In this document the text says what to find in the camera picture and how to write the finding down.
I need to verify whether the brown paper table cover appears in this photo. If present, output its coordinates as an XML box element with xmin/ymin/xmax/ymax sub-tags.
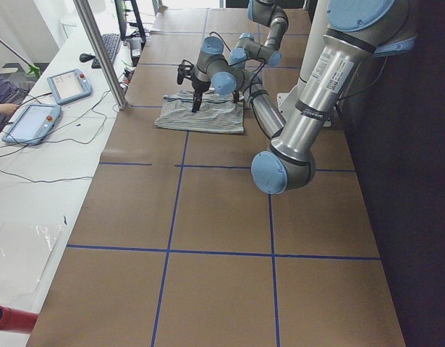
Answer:
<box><xmin>28</xmin><ymin>4</ymin><xmax>404</xmax><ymax>346</ymax></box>

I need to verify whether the aluminium frame post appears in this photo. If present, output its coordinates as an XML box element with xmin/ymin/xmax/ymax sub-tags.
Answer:
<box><xmin>73</xmin><ymin>0</ymin><xmax>127</xmax><ymax>110</ymax></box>

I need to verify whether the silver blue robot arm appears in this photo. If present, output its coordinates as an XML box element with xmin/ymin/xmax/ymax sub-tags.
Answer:
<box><xmin>250</xmin><ymin>1</ymin><xmax>418</xmax><ymax>194</ymax></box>
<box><xmin>178</xmin><ymin>1</ymin><xmax>289</xmax><ymax>113</ymax></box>

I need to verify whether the black keyboard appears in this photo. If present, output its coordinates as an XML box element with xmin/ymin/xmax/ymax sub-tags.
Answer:
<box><xmin>101</xmin><ymin>33</ymin><xmax>121</xmax><ymax>63</ymax></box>

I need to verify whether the seated person in blue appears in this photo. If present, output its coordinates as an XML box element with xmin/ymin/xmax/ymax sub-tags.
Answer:
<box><xmin>0</xmin><ymin>75</ymin><xmax>35</xmax><ymax>132</ymax></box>

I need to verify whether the upper teach pendant tablet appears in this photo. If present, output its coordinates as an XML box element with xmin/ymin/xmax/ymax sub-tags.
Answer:
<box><xmin>46</xmin><ymin>69</ymin><xmax>93</xmax><ymax>106</ymax></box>

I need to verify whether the black monitor corner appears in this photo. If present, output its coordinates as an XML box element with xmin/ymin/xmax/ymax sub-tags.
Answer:
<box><xmin>114</xmin><ymin>0</ymin><xmax>127</xmax><ymax>40</ymax></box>

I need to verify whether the red fire extinguisher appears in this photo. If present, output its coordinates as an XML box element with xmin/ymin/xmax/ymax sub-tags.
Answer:
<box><xmin>0</xmin><ymin>305</ymin><xmax>38</xmax><ymax>334</ymax></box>

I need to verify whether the black computer mouse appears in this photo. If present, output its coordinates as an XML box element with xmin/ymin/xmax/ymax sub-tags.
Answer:
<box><xmin>79</xmin><ymin>53</ymin><xmax>95</xmax><ymax>63</ymax></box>

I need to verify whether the teach pendant tablet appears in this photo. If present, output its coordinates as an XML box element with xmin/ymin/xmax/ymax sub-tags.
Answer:
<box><xmin>2</xmin><ymin>103</ymin><xmax>62</xmax><ymax>145</ymax></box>
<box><xmin>46</xmin><ymin>69</ymin><xmax>93</xmax><ymax>106</ymax></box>

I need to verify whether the clear plastic paper sleeve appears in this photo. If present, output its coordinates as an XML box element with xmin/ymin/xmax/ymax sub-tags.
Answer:
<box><xmin>0</xmin><ymin>223</ymin><xmax>64</xmax><ymax>306</ymax></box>

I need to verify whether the lower teach pendant tablet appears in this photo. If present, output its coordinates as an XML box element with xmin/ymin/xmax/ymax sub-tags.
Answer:
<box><xmin>2</xmin><ymin>103</ymin><xmax>62</xmax><ymax>145</ymax></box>

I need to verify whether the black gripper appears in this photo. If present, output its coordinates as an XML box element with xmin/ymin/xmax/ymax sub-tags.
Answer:
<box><xmin>191</xmin><ymin>70</ymin><xmax>211</xmax><ymax>112</ymax></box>
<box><xmin>232</xmin><ymin>91</ymin><xmax>240</xmax><ymax>104</ymax></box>

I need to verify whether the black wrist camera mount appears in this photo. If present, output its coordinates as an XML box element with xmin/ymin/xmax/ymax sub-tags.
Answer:
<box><xmin>177</xmin><ymin>59</ymin><xmax>194</xmax><ymax>85</ymax></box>

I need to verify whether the thin black desk cable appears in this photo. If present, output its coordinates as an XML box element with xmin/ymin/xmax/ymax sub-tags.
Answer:
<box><xmin>0</xmin><ymin>90</ymin><xmax>118</xmax><ymax>184</ymax></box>

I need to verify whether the black box with white label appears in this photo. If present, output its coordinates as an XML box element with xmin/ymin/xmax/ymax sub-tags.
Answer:
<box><xmin>128</xmin><ymin>37</ymin><xmax>145</xmax><ymax>67</ymax></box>

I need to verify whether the blue white striped polo shirt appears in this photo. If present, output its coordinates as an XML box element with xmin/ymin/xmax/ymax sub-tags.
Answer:
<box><xmin>154</xmin><ymin>90</ymin><xmax>245</xmax><ymax>134</ymax></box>

